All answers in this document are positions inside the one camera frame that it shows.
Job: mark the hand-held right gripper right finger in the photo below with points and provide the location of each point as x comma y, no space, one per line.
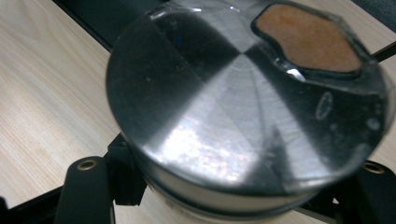
373,193

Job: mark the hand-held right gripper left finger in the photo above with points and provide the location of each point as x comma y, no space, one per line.
90,189

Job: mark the orange powder spice jar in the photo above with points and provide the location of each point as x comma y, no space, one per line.
236,118

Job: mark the black two-tier metal rack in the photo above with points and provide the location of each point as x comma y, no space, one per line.
106,21

